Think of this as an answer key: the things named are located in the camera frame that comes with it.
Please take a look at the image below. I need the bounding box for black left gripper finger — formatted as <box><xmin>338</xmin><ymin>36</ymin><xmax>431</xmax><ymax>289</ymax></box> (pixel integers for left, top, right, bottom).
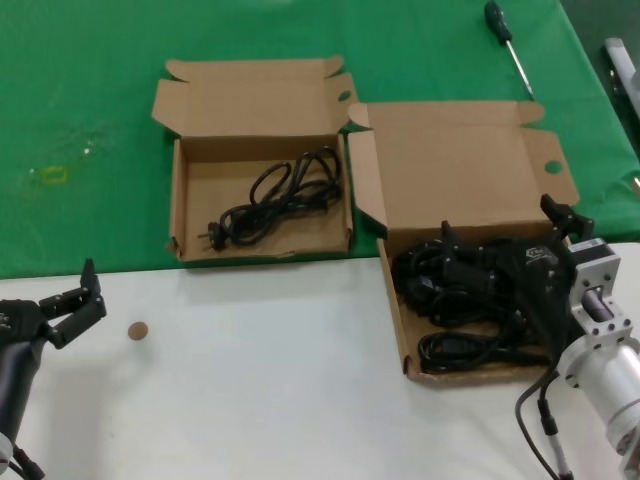
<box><xmin>38</xmin><ymin>258</ymin><xmax>108</xmax><ymax>350</ymax></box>

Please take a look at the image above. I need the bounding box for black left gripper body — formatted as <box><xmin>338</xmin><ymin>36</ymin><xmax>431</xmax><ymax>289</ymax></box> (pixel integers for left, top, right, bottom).
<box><xmin>0</xmin><ymin>298</ymin><xmax>51</xmax><ymax>439</ymax></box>

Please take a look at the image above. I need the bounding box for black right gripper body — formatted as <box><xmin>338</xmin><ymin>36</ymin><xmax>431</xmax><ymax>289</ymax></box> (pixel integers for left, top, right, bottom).
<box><xmin>492</xmin><ymin>238</ymin><xmax>577</xmax><ymax>367</ymax></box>

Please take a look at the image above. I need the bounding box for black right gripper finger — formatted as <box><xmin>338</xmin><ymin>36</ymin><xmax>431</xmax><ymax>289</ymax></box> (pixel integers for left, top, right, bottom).
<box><xmin>441</xmin><ymin>219</ymin><xmax>501</xmax><ymax>296</ymax></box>
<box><xmin>541</xmin><ymin>193</ymin><xmax>595</xmax><ymax>246</ymax></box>

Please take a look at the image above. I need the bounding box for open brown cardboard box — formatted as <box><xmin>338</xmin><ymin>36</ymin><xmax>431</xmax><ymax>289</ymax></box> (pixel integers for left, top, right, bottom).
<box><xmin>151</xmin><ymin>54</ymin><xmax>360</xmax><ymax>262</ymax></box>
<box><xmin>346</xmin><ymin>99</ymin><xmax>601</xmax><ymax>385</ymax></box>

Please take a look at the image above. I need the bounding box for grey metal bar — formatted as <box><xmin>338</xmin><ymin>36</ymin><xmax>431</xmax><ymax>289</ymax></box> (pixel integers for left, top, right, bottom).
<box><xmin>603</xmin><ymin>37</ymin><xmax>640</xmax><ymax>116</ymax></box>

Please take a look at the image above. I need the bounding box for green table cloth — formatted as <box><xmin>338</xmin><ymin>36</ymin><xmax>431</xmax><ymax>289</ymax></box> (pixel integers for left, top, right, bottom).
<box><xmin>0</xmin><ymin>0</ymin><xmax>640</xmax><ymax>280</ymax></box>

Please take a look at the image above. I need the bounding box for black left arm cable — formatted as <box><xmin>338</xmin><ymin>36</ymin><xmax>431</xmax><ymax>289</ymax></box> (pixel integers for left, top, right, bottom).
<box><xmin>0</xmin><ymin>442</ymin><xmax>45</xmax><ymax>480</ymax></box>

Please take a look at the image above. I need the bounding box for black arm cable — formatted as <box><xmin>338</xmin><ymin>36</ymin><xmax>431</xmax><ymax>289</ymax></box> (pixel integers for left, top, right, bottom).
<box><xmin>514</xmin><ymin>367</ymin><xmax>574</xmax><ymax>480</ymax></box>
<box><xmin>0</xmin><ymin>442</ymin><xmax>45</xmax><ymax>480</ymax></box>

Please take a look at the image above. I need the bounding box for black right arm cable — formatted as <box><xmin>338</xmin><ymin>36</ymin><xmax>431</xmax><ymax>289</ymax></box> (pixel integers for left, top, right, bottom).
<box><xmin>514</xmin><ymin>367</ymin><xmax>574</xmax><ymax>480</ymax></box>

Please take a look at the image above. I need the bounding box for green-black handled screwdriver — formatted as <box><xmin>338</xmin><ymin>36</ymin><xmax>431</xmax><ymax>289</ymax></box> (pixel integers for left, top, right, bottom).
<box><xmin>483</xmin><ymin>0</ymin><xmax>535</xmax><ymax>100</ymax></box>

